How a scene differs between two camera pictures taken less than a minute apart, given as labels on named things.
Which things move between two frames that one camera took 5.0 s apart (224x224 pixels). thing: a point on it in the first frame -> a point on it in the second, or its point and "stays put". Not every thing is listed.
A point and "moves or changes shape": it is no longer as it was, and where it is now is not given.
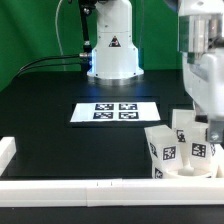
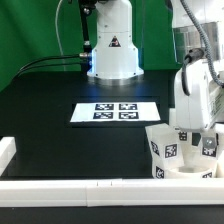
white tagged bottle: x=200 y=148 moves or changes shape
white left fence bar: x=8 y=149 stays put
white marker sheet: x=114 y=111 stays put
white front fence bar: x=112 y=192 stays put
